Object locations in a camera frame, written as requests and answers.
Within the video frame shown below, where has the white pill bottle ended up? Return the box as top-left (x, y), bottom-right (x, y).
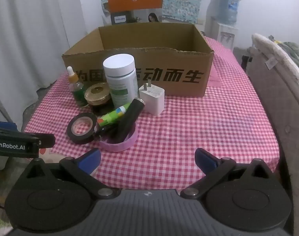
top-left (103, 53), bottom-right (137, 109)

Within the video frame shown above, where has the blue water bottle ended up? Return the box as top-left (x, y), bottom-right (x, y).
top-left (217, 0), bottom-right (239, 25)

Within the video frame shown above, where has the white curtain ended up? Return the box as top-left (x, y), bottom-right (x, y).
top-left (0, 0), bottom-right (88, 99)

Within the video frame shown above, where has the pink checkered tablecloth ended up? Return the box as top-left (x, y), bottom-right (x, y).
top-left (24, 36), bottom-right (280, 190)

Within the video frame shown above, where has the green dropper bottle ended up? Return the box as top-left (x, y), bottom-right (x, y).
top-left (66, 66), bottom-right (89, 107)

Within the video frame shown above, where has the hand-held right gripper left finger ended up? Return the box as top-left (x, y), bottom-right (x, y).
top-left (18, 148), bottom-right (114, 199)

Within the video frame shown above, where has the white water dispenser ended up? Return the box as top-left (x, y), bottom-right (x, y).
top-left (212, 21), bottom-right (239, 50)

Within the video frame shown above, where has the white fleece blanket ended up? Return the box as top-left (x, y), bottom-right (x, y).
top-left (252, 33), bottom-right (299, 84)

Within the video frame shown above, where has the black flashlight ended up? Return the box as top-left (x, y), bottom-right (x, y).
top-left (117, 98), bottom-right (146, 140)

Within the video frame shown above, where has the brown cardboard box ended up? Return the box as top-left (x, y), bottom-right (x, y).
top-left (62, 23), bottom-right (214, 97)

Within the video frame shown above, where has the white charger plug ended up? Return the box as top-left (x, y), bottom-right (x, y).
top-left (139, 80), bottom-right (165, 116)

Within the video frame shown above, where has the green tube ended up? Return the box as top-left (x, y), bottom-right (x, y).
top-left (97, 103), bottom-right (131, 128)

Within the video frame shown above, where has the black chair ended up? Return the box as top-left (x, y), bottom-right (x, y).
top-left (241, 55), bottom-right (253, 70)

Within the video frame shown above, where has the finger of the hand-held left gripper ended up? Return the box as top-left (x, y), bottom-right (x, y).
top-left (0, 126), bottom-right (56, 149)

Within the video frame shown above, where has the green blanket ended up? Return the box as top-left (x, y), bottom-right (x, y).
top-left (280, 41), bottom-right (299, 72)

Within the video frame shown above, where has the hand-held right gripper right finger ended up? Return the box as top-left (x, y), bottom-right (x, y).
top-left (181, 148), bottom-right (278, 199)

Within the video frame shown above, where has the blue patterned wall cloth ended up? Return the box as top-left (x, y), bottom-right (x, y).
top-left (100, 0), bottom-right (212, 24)

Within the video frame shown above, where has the purple plastic lid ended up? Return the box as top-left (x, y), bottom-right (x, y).
top-left (98, 122), bottom-right (137, 152)

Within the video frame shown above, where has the grey quilted mattress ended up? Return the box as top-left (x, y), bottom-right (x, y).
top-left (246, 33), bottom-right (299, 236)

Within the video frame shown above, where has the gold lid jar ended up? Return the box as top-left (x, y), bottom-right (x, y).
top-left (84, 82), bottom-right (113, 115)

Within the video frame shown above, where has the black tape roll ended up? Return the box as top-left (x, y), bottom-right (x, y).
top-left (66, 112), bottom-right (98, 145)

